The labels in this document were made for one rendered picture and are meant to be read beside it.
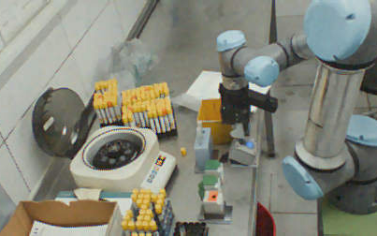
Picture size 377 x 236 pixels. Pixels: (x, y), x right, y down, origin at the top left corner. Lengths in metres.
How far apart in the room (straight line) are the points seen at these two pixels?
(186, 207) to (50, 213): 0.38
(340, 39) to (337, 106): 0.18
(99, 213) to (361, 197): 0.68
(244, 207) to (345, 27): 0.70
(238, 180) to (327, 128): 0.50
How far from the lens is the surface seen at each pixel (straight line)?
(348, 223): 1.27
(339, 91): 0.94
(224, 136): 1.55
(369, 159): 1.20
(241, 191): 1.40
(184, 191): 1.43
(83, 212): 1.32
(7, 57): 1.40
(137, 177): 1.39
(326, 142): 1.04
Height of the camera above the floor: 1.86
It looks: 35 degrees down
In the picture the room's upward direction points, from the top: 12 degrees counter-clockwise
